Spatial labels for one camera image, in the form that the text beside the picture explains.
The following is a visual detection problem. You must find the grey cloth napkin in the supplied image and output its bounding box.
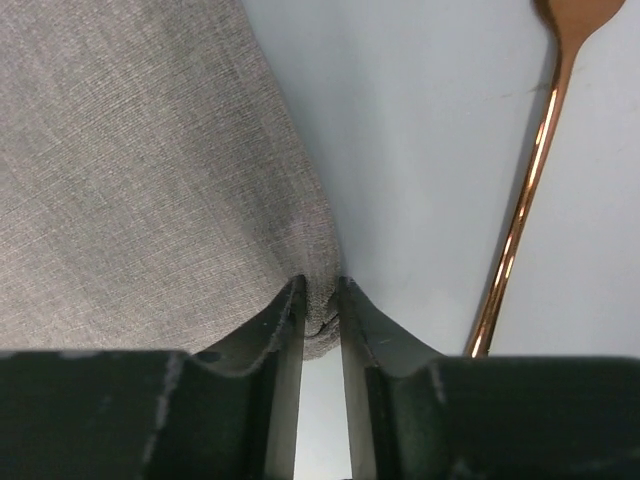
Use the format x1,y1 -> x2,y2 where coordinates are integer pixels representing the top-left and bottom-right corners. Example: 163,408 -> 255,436
1,1 -> 339,359

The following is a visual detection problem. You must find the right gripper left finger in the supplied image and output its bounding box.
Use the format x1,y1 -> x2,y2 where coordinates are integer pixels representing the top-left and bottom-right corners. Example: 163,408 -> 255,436
1,276 -> 306,479

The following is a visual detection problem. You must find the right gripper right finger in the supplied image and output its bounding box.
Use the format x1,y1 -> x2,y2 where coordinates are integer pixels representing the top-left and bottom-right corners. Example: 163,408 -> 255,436
337,278 -> 639,479

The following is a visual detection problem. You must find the copper fork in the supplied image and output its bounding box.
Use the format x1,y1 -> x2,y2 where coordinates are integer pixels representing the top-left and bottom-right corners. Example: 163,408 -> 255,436
464,0 -> 625,358

